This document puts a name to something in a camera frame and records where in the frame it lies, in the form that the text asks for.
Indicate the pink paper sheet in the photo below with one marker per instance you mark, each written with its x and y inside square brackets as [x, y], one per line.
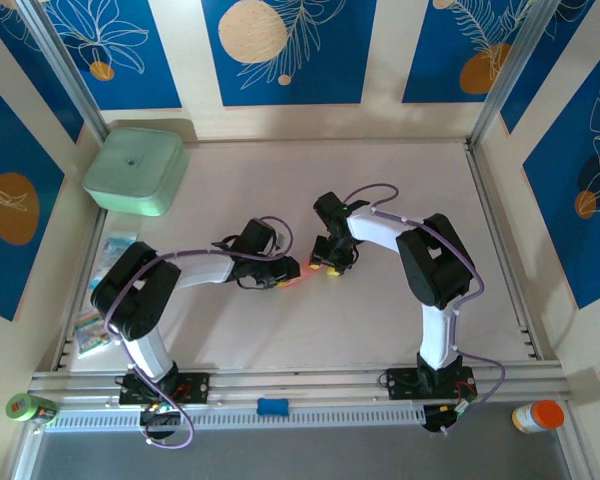
[295, 282]

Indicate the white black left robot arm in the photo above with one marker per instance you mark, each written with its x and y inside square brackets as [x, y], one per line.
[145, 350]

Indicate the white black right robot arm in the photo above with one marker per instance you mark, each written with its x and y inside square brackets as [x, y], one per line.
[437, 340]

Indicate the mint green square case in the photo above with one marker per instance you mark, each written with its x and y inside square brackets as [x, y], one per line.
[135, 170]

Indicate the blue bone-shaped clip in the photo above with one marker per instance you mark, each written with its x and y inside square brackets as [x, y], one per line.
[272, 406]

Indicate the clear packet with blue print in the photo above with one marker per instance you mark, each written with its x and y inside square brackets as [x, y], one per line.
[117, 240]

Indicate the black controller board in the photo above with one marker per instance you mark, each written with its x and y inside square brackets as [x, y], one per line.
[160, 417]
[450, 415]

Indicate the clear packet with green print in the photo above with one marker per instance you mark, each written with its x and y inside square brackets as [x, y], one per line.
[91, 337]

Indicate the bottle with orange lid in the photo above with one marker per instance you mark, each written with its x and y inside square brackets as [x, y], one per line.
[547, 415]

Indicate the green labelled cylinder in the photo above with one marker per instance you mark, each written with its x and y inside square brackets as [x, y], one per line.
[45, 412]

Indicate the green tape roll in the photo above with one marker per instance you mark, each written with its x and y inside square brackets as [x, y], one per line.
[20, 406]

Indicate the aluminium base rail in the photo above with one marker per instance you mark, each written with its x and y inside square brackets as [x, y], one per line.
[305, 382]

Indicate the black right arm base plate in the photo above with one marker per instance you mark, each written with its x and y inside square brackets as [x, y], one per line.
[402, 382]

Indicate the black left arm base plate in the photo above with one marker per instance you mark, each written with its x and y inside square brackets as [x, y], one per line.
[195, 387]

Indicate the aluminium side rail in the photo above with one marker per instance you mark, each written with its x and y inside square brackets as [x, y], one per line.
[505, 260]
[66, 350]

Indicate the aluminium corner post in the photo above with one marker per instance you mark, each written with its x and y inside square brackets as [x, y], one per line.
[515, 65]
[65, 65]

